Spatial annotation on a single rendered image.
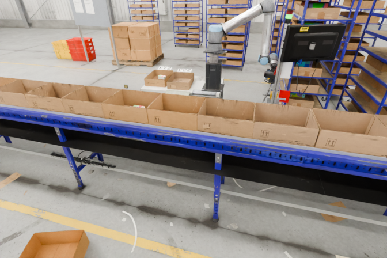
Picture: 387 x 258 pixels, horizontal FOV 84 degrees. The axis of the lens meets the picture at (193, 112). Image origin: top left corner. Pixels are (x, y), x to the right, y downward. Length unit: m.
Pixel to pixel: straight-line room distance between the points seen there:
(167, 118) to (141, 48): 4.75
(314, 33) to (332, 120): 0.72
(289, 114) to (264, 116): 0.19
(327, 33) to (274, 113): 0.80
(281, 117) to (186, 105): 0.76
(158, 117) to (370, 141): 1.36
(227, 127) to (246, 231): 1.01
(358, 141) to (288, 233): 1.02
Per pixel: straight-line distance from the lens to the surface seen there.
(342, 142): 1.62
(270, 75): 2.28
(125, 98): 2.07
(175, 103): 1.86
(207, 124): 1.52
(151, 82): 2.81
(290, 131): 1.51
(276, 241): 2.17
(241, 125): 1.49
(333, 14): 2.68
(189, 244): 2.06
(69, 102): 2.05
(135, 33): 6.22
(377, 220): 2.27
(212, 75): 2.57
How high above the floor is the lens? 1.80
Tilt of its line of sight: 30 degrees down
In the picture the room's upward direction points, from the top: 1 degrees counter-clockwise
